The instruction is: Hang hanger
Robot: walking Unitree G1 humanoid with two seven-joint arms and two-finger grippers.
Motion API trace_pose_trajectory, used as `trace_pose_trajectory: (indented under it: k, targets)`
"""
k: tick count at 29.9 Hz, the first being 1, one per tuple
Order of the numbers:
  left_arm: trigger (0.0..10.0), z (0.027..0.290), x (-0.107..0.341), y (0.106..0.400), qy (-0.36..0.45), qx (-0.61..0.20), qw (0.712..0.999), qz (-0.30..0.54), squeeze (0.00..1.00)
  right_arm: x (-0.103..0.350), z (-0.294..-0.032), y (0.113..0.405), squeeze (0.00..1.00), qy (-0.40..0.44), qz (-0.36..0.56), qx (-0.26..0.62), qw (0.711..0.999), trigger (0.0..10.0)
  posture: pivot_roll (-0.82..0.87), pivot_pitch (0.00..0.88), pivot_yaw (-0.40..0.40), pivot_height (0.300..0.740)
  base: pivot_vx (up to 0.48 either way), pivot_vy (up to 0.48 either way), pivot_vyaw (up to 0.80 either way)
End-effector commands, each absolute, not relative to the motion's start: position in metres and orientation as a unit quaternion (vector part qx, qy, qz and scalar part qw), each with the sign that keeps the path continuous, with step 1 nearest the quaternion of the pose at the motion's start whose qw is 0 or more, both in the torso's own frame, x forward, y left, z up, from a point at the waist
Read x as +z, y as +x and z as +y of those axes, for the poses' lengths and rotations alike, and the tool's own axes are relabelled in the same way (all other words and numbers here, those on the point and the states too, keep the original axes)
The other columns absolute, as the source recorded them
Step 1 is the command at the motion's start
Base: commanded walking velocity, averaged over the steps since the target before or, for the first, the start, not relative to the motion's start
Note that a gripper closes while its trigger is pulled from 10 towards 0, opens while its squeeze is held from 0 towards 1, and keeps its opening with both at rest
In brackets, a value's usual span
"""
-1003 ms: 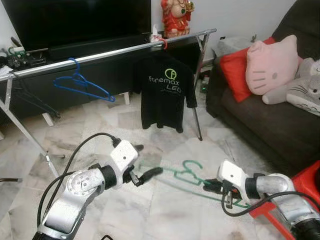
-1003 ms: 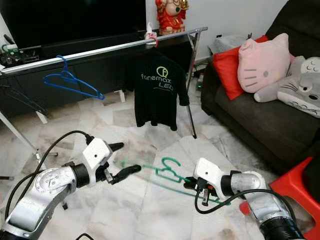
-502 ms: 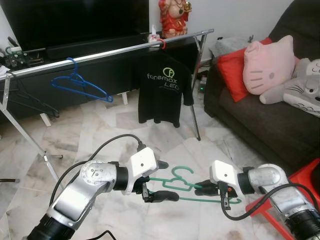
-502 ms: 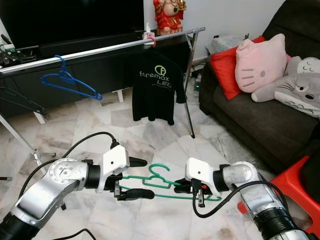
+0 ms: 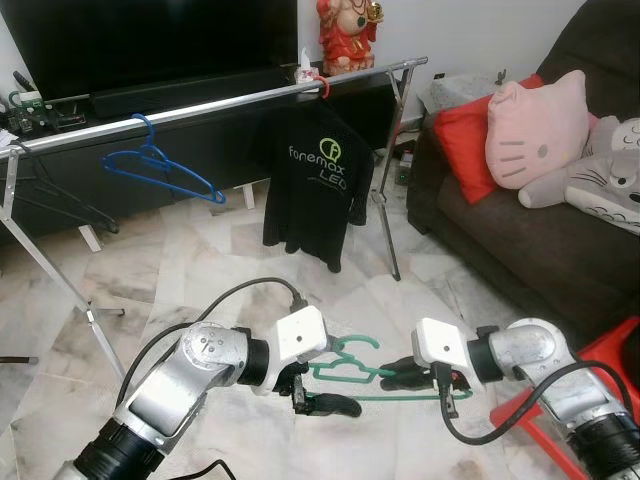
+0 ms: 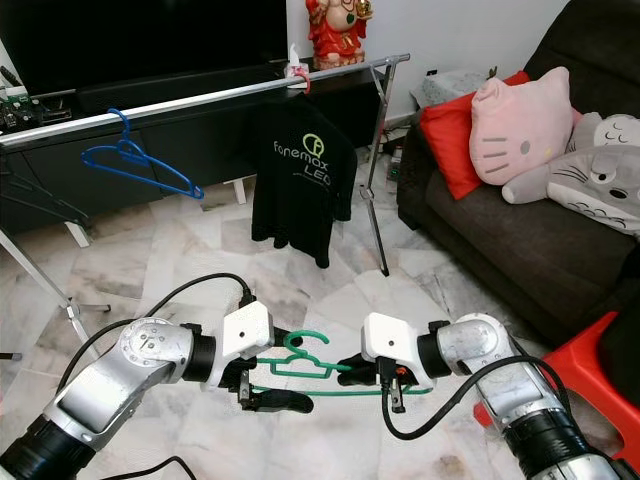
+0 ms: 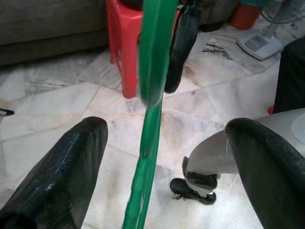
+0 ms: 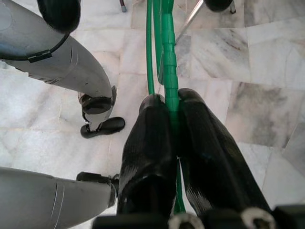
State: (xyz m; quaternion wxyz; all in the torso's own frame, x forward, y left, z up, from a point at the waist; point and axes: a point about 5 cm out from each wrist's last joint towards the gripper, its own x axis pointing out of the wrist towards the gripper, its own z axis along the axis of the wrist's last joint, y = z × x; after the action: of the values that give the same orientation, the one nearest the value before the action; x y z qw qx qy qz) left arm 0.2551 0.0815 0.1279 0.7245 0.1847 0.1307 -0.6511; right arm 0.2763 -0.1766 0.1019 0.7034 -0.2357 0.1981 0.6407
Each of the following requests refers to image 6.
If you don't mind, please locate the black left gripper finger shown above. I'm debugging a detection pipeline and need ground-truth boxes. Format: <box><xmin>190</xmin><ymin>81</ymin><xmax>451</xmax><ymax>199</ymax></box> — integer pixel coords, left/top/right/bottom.
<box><xmin>245</xmin><ymin>390</ymin><xmax>314</xmax><ymax>414</ymax></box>

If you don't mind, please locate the green plastic hanger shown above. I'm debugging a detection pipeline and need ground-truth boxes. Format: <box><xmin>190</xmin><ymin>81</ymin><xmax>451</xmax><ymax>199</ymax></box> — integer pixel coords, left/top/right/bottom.
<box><xmin>255</xmin><ymin>330</ymin><xmax>421</xmax><ymax>399</ymax></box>

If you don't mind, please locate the blue plastic hanger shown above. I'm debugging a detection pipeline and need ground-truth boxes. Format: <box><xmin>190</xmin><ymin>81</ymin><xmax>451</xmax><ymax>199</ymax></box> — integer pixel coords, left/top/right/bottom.
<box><xmin>80</xmin><ymin>108</ymin><xmax>206</xmax><ymax>201</ymax></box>

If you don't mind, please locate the black plastic hanger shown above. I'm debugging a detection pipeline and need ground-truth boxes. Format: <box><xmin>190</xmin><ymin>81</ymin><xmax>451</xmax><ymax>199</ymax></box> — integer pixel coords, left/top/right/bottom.
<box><xmin>0</xmin><ymin>150</ymin><xmax>96</xmax><ymax>233</ymax></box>

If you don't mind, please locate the red plastic hanger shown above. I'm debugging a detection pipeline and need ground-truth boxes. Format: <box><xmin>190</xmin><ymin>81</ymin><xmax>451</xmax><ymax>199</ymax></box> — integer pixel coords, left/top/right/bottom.
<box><xmin>285</xmin><ymin>63</ymin><xmax>313</xmax><ymax>96</ymax></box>

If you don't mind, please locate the dark brown fabric sofa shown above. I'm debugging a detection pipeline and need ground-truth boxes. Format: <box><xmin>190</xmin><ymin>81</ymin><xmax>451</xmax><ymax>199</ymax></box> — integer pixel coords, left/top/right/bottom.
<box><xmin>395</xmin><ymin>0</ymin><xmax>640</xmax><ymax>346</ymax></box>

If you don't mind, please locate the black shirt green logo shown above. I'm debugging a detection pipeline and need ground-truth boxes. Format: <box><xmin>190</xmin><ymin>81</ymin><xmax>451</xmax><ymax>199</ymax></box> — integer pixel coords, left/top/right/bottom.
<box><xmin>238</xmin><ymin>90</ymin><xmax>359</xmax><ymax>269</ymax></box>

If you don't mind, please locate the red plastic stool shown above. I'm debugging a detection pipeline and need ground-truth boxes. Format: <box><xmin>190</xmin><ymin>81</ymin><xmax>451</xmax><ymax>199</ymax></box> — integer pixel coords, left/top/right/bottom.
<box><xmin>472</xmin><ymin>310</ymin><xmax>640</xmax><ymax>480</ymax></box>

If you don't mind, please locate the red cushion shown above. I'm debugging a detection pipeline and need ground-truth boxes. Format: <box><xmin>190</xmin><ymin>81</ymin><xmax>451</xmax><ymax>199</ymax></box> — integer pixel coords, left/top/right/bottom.
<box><xmin>418</xmin><ymin>70</ymin><xmax>531</xmax><ymax>201</ymax></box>

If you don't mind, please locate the pink cat face plush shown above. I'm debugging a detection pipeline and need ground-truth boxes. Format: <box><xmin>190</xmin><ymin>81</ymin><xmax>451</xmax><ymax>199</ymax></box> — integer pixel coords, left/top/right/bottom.
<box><xmin>468</xmin><ymin>65</ymin><xmax>576</xmax><ymax>186</ymax></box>

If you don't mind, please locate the grey Totoro plush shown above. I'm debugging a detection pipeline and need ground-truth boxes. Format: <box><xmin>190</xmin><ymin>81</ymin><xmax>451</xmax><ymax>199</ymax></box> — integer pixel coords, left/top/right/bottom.
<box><xmin>502</xmin><ymin>112</ymin><xmax>640</xmax><ymax>236</ymax></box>

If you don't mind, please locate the steel clothes rack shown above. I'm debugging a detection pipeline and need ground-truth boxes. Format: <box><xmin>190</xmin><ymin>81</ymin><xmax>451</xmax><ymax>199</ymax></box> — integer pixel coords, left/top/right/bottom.
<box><xmin>0</xmin><ymin>52</ymin><xmax>413</xmax><ymax>346</ymax></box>

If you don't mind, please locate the grey lace covered side table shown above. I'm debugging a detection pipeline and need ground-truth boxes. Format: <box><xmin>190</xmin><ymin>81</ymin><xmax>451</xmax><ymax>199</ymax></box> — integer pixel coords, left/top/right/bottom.
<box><xmin>420</xmin><ymin>65</ymin><xmax>506</xmax><ymax>109</ymax></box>

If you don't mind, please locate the black soundbar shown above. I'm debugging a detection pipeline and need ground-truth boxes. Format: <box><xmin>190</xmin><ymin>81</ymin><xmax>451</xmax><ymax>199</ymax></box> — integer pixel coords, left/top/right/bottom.
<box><xmin>80</xmin><ymin>65</ymin><xmax>281</xmax><ymax>116</ymax></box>

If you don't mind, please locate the pink white tissue box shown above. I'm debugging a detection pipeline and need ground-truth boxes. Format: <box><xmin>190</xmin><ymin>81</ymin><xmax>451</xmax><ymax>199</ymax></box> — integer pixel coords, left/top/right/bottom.
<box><xmin>285</xmin><ymin>42</ymin><xmax>311</xmax><ymax>81</ymax></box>

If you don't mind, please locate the red laughing Buddha statue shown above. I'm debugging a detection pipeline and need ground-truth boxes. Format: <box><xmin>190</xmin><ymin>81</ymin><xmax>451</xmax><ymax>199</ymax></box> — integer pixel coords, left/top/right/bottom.
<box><xmin>305</xmin><ymin>0</ymin><xmax>373</xmax><ymax>71</ymax></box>

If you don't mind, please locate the black flat television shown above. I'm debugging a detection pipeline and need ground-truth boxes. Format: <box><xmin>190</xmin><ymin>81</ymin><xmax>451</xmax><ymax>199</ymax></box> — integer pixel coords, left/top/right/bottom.
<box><xmin>0</xmin><ymin>0</ymin><xmax>289</xmax><ymax>96</ymax></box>

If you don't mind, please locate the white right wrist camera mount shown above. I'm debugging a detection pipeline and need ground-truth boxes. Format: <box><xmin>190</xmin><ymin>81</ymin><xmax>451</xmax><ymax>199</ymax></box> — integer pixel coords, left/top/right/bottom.
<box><xmin>362</xmin><ymin>312</ymin><xmax>423</xmax><ymax>366</ymax></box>

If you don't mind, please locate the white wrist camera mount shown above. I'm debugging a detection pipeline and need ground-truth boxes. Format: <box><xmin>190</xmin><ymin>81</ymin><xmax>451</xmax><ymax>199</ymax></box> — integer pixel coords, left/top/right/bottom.
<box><xmin>362</xmin><ymin>312</ymin><xmax>423</xmax><ymax>366</ymax></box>
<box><xmin>208</xmin><ymin>300</ymin><xmax>276</xmax><ymax>391</ymax></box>

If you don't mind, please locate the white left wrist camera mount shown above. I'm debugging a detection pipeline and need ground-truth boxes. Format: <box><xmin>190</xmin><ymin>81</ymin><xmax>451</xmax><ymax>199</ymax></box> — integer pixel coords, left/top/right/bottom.
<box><xmin>208</xmin><ymin>300</ymin><xmax>276</xmax><ymax>391</ymax></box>

